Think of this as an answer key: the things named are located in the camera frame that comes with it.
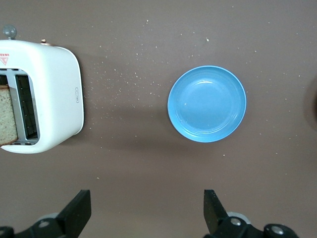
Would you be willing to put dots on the blue plate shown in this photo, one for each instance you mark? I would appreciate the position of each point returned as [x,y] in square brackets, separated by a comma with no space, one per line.
[206,104]

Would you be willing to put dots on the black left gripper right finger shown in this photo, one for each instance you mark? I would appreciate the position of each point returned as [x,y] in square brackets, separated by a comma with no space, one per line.
[218,220]

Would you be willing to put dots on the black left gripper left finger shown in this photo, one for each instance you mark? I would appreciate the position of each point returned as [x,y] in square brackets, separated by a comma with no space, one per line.
[67,220]

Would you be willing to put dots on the brown bread slice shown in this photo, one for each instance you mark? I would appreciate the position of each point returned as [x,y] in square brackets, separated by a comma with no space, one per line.
[6,116]

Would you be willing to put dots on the white two-slot toaster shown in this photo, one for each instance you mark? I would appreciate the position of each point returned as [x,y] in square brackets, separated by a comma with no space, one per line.
[54,94]

